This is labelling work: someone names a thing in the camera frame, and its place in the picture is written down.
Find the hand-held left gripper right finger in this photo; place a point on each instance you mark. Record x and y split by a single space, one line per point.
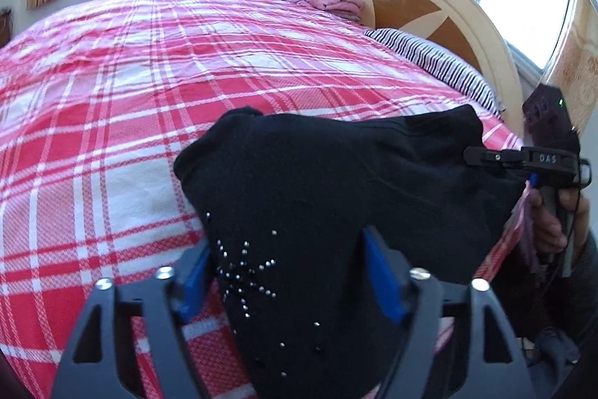
383 277

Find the person's right hand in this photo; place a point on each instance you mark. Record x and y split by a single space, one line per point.
546 235

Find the red plaid bed sheet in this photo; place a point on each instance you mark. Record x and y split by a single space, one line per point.
117 100

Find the dark grey cloth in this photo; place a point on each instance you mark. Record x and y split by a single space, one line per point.
553 352

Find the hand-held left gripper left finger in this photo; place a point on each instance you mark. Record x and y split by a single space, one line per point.
194 282

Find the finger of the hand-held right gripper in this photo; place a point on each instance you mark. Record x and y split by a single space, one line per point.
490 157
532 181

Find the black pants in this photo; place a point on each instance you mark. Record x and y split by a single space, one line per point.
303 193

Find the cream and wood headboard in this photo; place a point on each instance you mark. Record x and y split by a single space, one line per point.
448 25

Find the striped pillow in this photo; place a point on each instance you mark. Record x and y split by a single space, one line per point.
434 57

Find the person's maroon garment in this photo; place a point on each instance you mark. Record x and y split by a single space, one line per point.
518 287

